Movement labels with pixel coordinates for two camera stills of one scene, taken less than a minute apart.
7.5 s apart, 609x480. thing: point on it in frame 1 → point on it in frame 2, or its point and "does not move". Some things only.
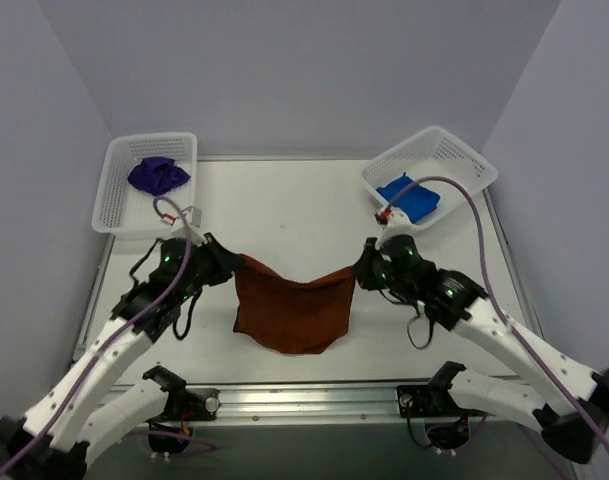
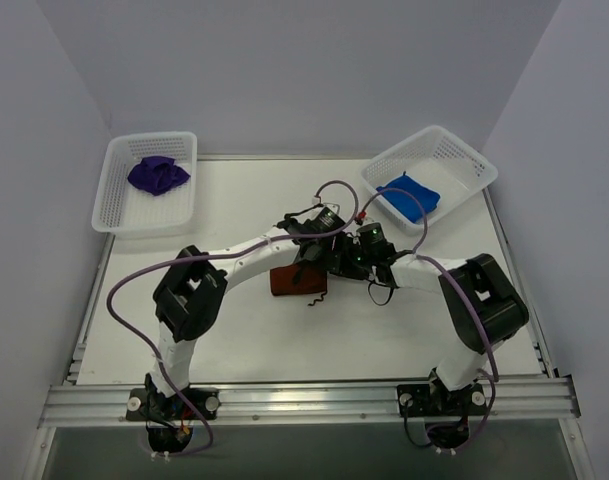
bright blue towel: [409, 197] does not move
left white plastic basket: [122, 207] does not move
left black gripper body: [216, 257] → [309, 252]
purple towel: [157, 175] does not move
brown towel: [291, 316] → [301, 278]
